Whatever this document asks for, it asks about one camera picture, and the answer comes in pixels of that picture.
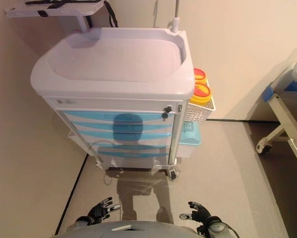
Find white wire basket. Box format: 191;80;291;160
185;79;217;123

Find black hanging strap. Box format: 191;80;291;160
104;0;119;28

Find white medical cart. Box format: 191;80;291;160
30;26;195;180

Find black cart keys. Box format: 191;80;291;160
162;105;174;120

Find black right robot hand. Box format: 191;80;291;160
179;201;220;226

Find grey robot torso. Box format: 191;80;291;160
49;220;201;238

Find white drawer with blue front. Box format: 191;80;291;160
70;130;173;147

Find yellow sharps container red lid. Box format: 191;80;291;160
189;83;212;105
193;68;207;84

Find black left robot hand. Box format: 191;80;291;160
87;197;121;224

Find grey IV pole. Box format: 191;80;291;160
156;0;181;34

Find light blue plastic bin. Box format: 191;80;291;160
179;121;203;146

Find white hospital bed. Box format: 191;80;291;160
255;49;297;170

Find translucent white plastic bin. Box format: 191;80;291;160
175;142;196;159

